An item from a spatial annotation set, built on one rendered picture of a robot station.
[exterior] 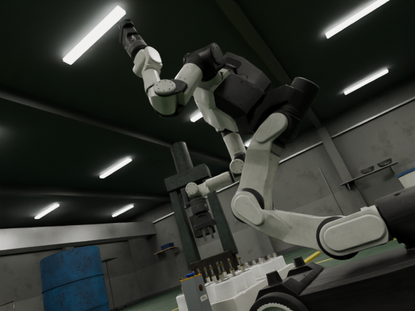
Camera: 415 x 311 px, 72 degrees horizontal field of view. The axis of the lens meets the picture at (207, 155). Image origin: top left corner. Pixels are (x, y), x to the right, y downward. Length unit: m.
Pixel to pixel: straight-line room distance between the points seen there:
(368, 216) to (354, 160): 9.78
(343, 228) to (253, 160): 0.41
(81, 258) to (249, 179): 2.84
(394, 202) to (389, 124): 9.96
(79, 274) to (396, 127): 9.80
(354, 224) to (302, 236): 0.19
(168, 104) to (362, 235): 0.78
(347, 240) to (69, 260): 3.15
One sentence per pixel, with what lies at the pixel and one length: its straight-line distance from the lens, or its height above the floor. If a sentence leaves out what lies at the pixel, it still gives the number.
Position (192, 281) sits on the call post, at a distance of 1.31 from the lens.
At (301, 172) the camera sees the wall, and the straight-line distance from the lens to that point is 11.02.
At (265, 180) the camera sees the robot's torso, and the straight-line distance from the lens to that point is 1.17.
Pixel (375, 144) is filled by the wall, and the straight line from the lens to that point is 10.88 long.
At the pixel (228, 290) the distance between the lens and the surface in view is 1.44.
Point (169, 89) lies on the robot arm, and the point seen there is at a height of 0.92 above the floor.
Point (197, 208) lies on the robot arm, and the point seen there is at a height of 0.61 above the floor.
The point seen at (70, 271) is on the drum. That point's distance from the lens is 3.72.
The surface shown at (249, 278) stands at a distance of 1.64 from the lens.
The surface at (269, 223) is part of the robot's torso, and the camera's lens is 1.13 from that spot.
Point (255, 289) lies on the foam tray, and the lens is 1.57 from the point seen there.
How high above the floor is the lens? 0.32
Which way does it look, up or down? 21 degrees up
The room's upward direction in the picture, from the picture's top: 19 degrees counter-clockwise
